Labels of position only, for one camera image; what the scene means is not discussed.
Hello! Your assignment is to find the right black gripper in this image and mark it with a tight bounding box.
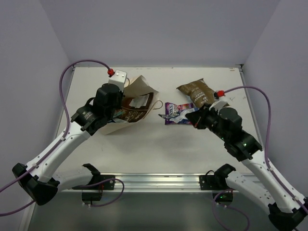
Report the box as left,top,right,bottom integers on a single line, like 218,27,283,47
185,103,229,142

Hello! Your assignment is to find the light blue snack bag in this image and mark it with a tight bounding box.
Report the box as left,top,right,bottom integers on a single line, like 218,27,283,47
177,79,229,109

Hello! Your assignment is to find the purple pink candy bag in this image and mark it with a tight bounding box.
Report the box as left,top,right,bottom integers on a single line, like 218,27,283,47
163,102,197,125

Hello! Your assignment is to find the brown kettle chips bag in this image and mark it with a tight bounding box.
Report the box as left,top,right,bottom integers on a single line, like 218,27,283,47
117,92,154,123

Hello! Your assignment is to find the beige paper bag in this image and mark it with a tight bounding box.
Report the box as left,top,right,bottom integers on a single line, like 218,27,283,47
100,76,163,135

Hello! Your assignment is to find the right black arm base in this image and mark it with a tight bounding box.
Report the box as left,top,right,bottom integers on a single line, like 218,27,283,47
199,170,233,206

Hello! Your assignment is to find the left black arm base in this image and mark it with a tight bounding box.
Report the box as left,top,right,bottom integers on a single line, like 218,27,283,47
73,175,115,205

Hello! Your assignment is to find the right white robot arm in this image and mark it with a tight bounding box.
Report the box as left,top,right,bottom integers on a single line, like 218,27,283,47
186,104,308,231

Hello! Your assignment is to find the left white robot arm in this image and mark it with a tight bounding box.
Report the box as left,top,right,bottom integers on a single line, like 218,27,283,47
12,83,124,205

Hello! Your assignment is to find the dark blue snack packet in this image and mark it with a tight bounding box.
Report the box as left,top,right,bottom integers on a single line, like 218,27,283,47
112,109,128,124

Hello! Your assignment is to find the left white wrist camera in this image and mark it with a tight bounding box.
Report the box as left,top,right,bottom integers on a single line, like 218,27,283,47
108,70,127,92

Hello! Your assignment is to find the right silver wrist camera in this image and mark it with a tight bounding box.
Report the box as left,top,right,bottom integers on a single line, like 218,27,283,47
209,90,229,111

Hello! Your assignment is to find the aluminium mounting rail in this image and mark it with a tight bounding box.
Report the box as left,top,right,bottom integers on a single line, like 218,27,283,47
31,172,265,193

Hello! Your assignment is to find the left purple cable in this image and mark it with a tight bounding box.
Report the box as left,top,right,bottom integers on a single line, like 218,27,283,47
0,59,125,216

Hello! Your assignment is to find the purple cable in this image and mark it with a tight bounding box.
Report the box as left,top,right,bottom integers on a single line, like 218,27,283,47
213,86,308,231
0,59,125,216

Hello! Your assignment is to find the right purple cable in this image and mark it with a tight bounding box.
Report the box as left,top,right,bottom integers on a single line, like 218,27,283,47
213,86,308,231

